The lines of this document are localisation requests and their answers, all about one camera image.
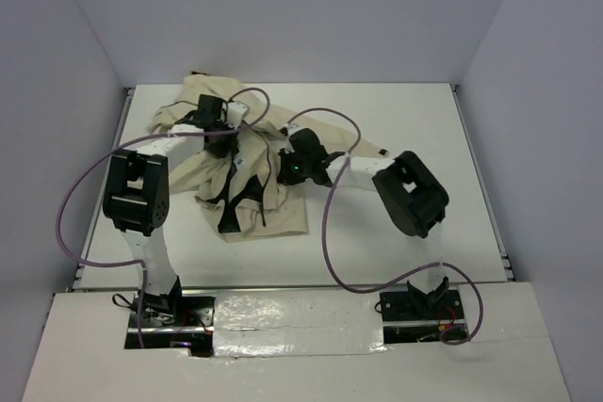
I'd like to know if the beige jacket black lining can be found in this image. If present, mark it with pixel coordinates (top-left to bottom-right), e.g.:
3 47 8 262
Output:
149 70 392 243

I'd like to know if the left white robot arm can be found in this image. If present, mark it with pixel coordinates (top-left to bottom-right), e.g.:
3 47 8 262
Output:
103 95 249 325

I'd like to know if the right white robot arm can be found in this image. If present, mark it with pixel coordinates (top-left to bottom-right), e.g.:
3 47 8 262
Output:
277 124 449 294

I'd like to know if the silver tape sheet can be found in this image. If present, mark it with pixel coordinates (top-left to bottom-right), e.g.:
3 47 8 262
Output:
213 289 386 358

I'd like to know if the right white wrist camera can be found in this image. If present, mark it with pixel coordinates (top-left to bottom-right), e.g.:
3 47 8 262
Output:
281 122 302 137

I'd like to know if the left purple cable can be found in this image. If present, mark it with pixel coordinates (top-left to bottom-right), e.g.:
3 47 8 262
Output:
55 87 270 349

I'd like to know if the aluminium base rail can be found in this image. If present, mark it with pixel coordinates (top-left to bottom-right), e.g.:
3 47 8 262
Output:
124 289 467 358

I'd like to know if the right table edge rail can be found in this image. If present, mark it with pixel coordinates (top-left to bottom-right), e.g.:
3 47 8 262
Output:
449 84 516 281

